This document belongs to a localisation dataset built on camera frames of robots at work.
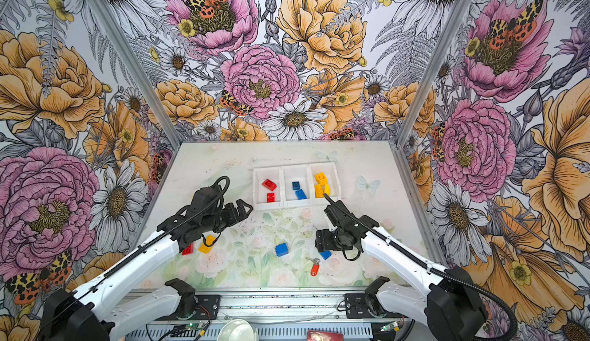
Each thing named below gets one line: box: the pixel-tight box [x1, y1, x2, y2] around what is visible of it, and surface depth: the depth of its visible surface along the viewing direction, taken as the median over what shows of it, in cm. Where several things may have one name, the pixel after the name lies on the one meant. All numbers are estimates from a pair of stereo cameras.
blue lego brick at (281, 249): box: [275, 242, 289, 258], surface depth 87 cm
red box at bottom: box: [306, 330, 345, 341], surface depth 67 cm
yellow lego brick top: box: [314, 172, 328, 186], surface depth 105 cm
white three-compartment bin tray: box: [251, 161, 342, 212], surface depth 104 cm
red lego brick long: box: [261, 178, 278, 192], surface depth 105 cm
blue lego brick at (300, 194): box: [295, 188, 308, 200], surface depth 102 cm
